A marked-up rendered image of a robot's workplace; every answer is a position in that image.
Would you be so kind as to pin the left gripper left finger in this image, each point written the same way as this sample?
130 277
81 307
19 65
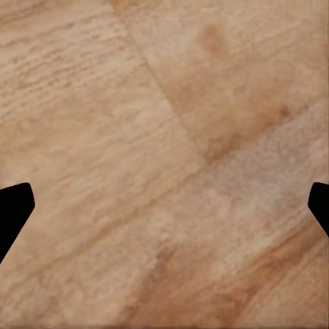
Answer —
16 205

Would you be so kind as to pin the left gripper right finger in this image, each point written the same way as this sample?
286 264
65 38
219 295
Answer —
318 203

